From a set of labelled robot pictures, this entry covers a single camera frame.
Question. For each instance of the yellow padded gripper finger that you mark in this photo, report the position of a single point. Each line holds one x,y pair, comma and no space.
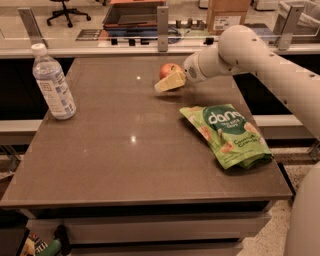
174,80

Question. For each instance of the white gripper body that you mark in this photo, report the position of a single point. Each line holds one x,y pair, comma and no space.
192,70

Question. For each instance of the red apple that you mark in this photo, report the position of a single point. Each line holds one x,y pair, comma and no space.
168,69

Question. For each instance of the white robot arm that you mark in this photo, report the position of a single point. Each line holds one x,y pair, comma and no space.
240,49

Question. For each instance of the clear blue-label plastic bottle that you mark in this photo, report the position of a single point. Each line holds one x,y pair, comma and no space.
52,83

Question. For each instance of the cardboard box with label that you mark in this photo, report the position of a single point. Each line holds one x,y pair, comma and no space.
222,14

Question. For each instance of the green snack chip bag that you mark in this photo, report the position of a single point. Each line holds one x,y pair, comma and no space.
233,140

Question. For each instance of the grey open bin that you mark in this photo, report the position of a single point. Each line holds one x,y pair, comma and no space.
125,13

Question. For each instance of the black office chair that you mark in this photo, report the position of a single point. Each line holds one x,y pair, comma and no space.
66,12

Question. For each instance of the black floor bar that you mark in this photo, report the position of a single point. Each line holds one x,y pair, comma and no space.
288,181

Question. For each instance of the grey drawer cabinet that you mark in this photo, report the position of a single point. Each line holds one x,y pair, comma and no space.
196,234

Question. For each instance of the centre metal railing post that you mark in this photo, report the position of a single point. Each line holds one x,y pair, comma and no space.
162,28

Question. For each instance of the metal railing post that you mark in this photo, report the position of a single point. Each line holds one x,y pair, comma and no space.
162,28
31,25
286,29

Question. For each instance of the right metal railing post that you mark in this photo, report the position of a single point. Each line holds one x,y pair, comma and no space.
286,29

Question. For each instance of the left metal railing post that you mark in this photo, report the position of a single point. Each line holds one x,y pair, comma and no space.
31,25

